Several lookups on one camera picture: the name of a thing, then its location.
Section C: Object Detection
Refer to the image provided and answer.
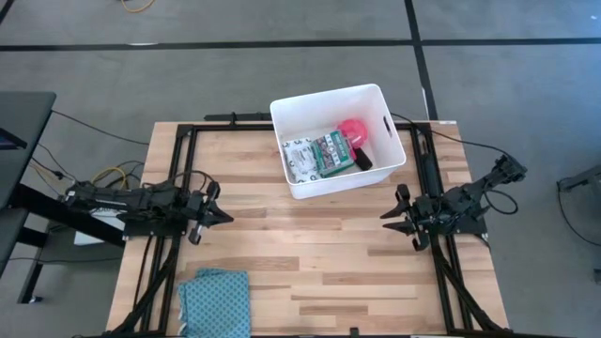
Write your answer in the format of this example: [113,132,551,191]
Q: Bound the black metal table frame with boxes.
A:
[105,111,511,338]

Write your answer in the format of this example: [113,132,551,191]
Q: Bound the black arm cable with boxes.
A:
[140,169,218,190]
[482,187,520,217]

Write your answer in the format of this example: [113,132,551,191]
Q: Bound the teal patterned cloth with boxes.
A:
[177,268,253,338]

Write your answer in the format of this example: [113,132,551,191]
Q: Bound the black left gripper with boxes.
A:
[185,180,235,246]

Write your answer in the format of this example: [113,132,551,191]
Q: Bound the yellow cable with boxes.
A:
[120,0,157,14]
[90,165,129,190]

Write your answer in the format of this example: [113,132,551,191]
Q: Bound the dark grey desk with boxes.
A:
[0,90,58,278]

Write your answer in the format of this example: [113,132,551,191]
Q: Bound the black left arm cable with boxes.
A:
[140,169,218,190]

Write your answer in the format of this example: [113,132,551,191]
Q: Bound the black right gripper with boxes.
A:
[378,183,445,253]

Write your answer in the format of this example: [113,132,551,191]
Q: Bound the black cylindrical object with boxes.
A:
[352,146,375,173]

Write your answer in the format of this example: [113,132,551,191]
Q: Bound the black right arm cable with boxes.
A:
[482,187,520,217]

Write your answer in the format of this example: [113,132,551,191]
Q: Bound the grey furniture piece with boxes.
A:
[556,162,601,193]

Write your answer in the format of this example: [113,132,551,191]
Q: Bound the black floor cable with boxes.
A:
[50,109,151,147]
[390,111,512,157]

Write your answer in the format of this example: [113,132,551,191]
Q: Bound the white perforated plastic basket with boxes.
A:
[269,83,408,201]

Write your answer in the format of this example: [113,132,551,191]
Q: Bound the white box under arm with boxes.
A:
[73,208,127,247]

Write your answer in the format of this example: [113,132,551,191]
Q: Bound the white packet with blue print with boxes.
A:
[281,136,323,185]

